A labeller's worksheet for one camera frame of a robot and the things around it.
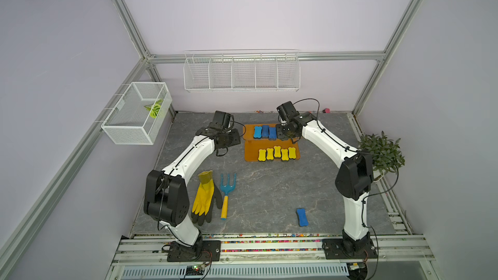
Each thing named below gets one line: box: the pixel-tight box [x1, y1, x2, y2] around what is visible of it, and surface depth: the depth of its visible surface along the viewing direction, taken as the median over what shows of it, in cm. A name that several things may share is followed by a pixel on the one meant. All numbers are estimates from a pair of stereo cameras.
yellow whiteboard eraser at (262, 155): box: [258, 149, 267, 162], surface depth 101 cm
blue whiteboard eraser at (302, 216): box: [295, 208, 310, 227], surface depth 82 cm
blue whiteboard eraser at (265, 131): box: [261, 124, 270, 139], surface depth 94 cm
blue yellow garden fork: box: [219, 173, 237, 221], surface depth 91 cm
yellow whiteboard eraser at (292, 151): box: [288, 147, 297, 159], surface depth 101 cm
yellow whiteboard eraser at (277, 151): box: [273, 145, 282, 158], surface depth 101 cm
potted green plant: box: [358, 130, 406, 181], surface depth 81 cm
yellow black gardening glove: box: [191, 170, 224, 227], surface depth 87 cm
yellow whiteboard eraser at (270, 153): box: [266, 147, 275, 160], surface depth 101 cm
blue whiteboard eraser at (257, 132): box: [253, 125, 263, 140], surface depth 93 cm
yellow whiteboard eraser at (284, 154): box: [280, 148, 290, 161], surface depth 101 cm
